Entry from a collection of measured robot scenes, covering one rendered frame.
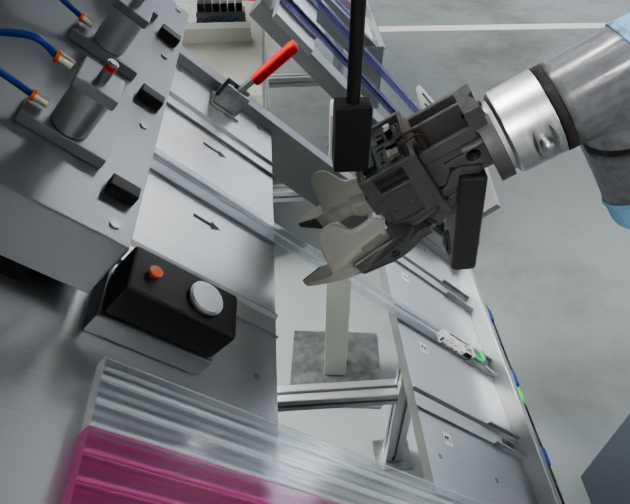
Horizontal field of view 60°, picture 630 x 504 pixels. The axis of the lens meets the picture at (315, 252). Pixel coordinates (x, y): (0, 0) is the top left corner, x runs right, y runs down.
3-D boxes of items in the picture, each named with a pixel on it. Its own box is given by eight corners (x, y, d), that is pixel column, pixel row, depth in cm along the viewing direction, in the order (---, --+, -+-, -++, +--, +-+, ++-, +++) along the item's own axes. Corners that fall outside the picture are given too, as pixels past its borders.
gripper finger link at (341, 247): (274, 253, 49) (354, 186, 48) (311, 289, 52) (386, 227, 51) (285, 272, 46) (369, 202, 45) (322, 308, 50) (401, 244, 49)
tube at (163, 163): (474, 356, 70) (481, 352, 70) (477, 365, 69) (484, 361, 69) (116, 135, 45) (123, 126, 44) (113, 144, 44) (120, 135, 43)
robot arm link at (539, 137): (543, 119, 50) (580, 171, 44) (496, 144, 52) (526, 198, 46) (517, 54, 45) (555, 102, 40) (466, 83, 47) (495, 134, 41)
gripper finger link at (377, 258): (339, 245, 51) (412, 185, 50) (349, 256, 52) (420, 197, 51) (360, 272, 47) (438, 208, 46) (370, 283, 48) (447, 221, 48)
